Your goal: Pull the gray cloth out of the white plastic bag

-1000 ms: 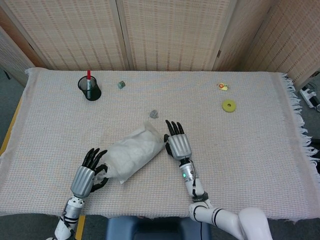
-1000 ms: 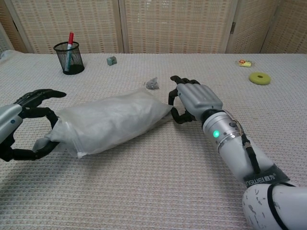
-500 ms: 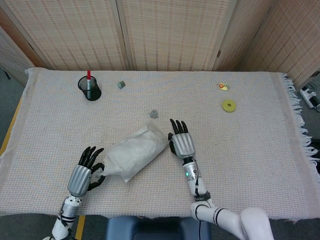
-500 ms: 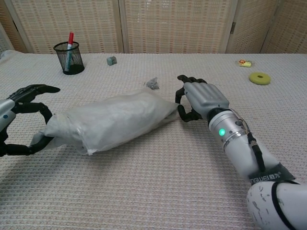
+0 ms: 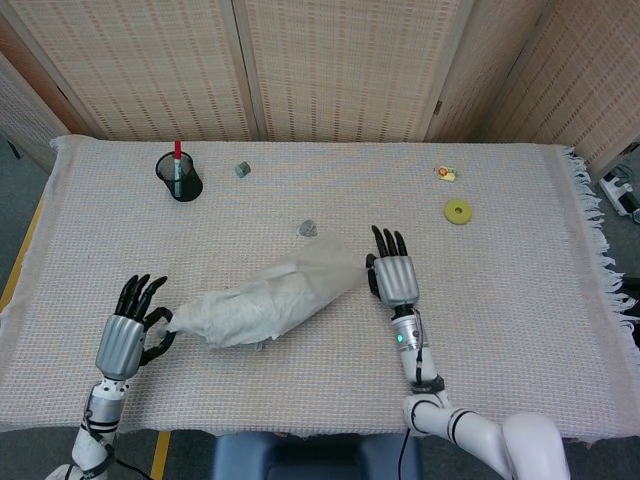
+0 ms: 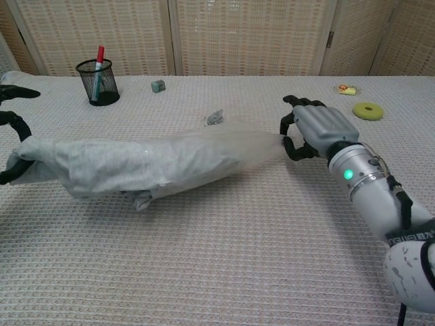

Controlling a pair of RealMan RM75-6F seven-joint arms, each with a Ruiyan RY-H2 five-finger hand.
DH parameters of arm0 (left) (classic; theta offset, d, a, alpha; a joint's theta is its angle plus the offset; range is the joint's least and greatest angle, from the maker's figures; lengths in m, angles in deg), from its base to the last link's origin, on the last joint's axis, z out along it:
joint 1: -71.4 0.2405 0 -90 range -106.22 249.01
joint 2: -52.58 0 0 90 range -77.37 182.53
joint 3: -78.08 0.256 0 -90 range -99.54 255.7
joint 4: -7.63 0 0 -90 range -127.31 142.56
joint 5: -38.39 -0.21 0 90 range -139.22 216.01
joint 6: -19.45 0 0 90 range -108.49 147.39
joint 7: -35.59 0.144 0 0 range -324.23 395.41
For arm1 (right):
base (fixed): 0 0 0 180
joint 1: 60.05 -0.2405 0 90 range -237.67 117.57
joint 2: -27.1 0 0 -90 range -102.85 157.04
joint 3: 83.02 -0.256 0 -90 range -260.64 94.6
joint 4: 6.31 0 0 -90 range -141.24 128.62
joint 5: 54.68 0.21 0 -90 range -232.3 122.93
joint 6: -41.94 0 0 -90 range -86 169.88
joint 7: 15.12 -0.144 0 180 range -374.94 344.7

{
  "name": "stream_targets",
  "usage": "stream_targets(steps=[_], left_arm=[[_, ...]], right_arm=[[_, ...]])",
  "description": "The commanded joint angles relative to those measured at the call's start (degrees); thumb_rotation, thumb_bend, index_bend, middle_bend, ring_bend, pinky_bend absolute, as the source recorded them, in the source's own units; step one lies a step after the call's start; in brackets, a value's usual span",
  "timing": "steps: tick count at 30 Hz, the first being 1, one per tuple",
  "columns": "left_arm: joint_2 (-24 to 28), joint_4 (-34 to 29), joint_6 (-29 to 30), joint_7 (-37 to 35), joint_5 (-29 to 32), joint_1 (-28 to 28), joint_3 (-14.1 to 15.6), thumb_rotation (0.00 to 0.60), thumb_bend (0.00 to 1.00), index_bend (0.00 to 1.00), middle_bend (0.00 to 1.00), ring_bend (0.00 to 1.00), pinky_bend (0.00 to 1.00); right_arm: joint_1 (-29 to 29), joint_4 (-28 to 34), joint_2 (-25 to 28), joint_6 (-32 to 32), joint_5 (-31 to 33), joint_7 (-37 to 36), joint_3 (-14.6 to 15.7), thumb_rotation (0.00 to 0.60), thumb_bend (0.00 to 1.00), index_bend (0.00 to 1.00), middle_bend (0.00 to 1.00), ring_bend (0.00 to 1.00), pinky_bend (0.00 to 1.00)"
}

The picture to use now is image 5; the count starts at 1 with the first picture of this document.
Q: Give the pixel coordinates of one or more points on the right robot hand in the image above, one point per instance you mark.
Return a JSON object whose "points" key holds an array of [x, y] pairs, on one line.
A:
{"points": [[395, 277]]}

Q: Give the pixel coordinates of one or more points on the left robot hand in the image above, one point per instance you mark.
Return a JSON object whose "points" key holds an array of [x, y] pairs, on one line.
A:
{"points": [[122, 342]]}

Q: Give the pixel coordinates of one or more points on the translucent plastic bag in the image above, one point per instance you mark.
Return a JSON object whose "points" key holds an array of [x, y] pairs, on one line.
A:
{"points": [[272, 300]]}

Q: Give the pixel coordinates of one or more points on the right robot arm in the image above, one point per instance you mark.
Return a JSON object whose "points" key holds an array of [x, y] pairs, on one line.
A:
{"points": [[450, 400]]}

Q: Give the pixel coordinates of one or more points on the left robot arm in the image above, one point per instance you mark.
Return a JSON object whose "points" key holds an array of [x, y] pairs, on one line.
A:
{"points": [[95, 430]]}

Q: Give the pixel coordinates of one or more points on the grey crumpled clip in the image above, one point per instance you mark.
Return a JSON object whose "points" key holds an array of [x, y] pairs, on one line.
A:
{"points": [[307, 228]]}

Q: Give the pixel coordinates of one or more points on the woven fringed tablecloth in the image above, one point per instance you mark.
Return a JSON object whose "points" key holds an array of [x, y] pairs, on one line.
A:
{"points": [[320, 200]]}

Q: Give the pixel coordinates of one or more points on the black mesh pen holder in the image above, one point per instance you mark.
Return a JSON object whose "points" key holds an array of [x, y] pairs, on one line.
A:
{"points": [[179, 176]]}

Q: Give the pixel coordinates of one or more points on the red capped pen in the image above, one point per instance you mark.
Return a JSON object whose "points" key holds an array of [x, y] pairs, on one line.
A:
{"points": [[177, 159]]}

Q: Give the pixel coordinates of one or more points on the woven folding screen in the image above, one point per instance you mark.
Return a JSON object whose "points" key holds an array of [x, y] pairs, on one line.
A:
{"points": [[310, 65]]}

